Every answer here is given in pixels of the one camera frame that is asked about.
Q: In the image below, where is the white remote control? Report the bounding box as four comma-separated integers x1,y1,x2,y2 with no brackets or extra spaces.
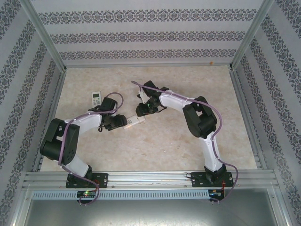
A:
91,91,103,106
126,114,147,129

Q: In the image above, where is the grey metal sheet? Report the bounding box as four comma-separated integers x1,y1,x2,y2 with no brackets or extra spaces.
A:
23,198,289,226

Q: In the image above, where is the aluminium back rail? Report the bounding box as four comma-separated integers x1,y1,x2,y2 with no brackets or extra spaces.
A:
64,60,233,69

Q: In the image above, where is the purple cable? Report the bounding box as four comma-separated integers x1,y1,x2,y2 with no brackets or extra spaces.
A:
131,80,241,205
57,91,125,207

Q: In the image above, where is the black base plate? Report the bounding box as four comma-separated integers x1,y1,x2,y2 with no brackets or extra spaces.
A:
190,171,234,188
66,173,109,189

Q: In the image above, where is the aluminium side rail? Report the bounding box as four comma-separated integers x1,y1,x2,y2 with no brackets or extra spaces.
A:
230,69,267,170
32,70,68,172

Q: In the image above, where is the aluminium front rail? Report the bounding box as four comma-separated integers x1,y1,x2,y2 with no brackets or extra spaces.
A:
22,171,279,189

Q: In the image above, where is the grey slotted cable duct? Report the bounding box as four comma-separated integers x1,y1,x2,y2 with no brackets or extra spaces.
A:
32,189,210,199

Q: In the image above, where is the aluminium frame post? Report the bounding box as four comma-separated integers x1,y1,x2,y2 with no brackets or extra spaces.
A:
20,0,68,73
230,0,276,71

